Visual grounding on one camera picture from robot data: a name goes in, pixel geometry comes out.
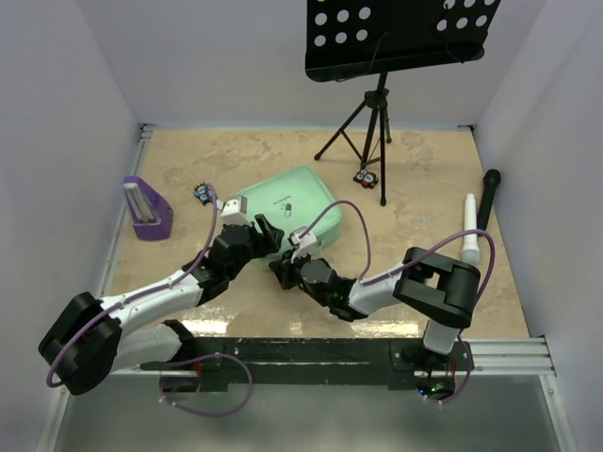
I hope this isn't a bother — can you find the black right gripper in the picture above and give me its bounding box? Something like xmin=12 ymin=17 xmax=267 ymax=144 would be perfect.
xmin=271 ymin=246 xmax=332 ymax=307

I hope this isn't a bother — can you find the mint green medicine case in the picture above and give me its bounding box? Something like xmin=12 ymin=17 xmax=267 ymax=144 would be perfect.
xmin=237 ymin=166 xmax=334 ymax=252

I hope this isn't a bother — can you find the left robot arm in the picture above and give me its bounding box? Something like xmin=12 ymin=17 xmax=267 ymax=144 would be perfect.
xmin=39 ymin=214 xmax=285 ymax=396

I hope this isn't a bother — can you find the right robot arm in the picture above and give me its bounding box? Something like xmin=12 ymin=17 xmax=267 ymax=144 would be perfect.
xmin=269 ymin=247 xmax=481 ymax=370

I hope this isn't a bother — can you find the blue owl toy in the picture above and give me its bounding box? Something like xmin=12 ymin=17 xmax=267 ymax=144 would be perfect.
xmin=193 ymin=183 xmax=215 ymax=205

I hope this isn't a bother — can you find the red owl toy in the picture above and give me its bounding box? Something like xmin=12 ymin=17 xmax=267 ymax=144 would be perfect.
xmin=352 ymin=169 xmax=379 ymax=189

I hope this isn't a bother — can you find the purple metronome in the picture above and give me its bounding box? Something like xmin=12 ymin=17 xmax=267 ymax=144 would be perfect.
xmin=122 ymin=176 xmax=173 ymax=241

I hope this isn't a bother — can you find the white microphone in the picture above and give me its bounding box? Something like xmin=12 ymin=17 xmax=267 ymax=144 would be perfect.
xmin=461 ymin=193 xmax=481 ymax=266

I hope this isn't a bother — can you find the black microphone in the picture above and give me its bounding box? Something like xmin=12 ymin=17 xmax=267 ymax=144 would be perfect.
xmin=477 ymin=169 xmax=501 ymax=231

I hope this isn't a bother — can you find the black music stand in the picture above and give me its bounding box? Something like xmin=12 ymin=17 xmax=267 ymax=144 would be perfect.
xmin=304 ymin=0 xmax=505 ymax=207

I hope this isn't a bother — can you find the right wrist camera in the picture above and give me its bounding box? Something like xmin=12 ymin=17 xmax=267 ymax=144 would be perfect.
xmin=288 ymin=227 xmax=320 ymax=263

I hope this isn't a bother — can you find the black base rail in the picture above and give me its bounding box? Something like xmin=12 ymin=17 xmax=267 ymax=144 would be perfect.
xmin=141 ymin=337 xmax=474 ymax=392

